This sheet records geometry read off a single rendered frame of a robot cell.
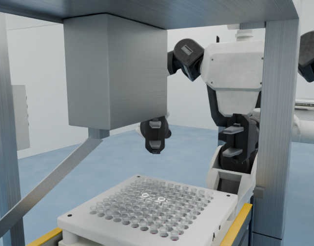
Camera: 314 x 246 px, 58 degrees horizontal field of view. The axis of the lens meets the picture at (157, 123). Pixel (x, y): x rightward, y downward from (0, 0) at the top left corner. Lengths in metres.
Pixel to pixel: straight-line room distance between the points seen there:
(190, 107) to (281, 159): 5.56
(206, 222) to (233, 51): 0.64
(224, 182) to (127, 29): 0.69
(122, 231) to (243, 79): 0.67
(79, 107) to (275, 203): 0.45
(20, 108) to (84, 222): 0.80
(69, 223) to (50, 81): 4.02
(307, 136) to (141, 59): 0.53
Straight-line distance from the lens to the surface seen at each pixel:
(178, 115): 6.32
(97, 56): 0.52
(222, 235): 0.56
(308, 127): 0.90
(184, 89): 6.20
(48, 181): 0.58
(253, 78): 0.98
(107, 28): 0.51
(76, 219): 0.51
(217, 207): 0.55
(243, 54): 0.99
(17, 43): 4.24
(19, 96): 1.23
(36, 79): 4.35
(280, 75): 0.61
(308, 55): 1.00
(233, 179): 1.05
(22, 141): 1.26
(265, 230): 0.70
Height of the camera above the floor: 1.14
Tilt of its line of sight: 10 degrees down
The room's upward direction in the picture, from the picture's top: straight up
